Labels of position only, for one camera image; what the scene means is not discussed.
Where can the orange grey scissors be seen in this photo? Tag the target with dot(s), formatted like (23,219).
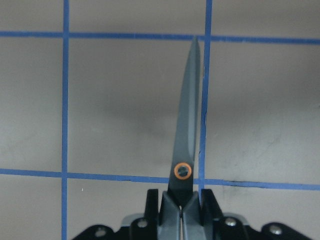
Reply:
(179,216)

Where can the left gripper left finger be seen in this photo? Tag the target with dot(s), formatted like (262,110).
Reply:
(144,227)

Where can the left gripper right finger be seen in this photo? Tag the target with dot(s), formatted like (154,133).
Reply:
(220,226)

